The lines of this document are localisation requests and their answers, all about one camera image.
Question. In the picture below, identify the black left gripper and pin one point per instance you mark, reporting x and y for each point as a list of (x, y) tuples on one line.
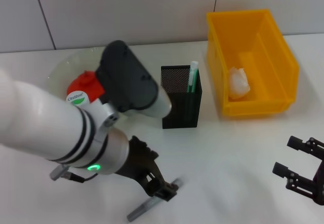
[(141, 163)]

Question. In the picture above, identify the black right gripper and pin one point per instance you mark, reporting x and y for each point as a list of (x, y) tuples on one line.
[(320, 183)]

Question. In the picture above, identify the silver grey marker pen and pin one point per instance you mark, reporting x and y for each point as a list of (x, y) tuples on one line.
[(141, 208)]

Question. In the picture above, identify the white paper ball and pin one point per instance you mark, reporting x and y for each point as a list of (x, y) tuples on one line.
[(239, 83)]

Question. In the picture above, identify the mint green pen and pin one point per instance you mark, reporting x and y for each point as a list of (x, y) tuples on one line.
[(193, 77)]

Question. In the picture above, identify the clear green-label water bottle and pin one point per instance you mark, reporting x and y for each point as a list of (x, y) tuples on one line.
[(77, 98)]

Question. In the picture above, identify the orange fruit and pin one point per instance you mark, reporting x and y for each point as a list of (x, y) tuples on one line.
[(86, 87)]

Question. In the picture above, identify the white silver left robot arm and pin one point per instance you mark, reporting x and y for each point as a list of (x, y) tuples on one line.
[(50, 122)]

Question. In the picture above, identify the black mesh pen holder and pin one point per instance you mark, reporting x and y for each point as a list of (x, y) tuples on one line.
[(184, 110)]

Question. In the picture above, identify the pale green glass fruit plate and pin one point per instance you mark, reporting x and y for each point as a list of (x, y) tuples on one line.
[(73, 64)]

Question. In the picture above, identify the yellow plastic bin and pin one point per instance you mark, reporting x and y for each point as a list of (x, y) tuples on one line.
[(276, 56)]

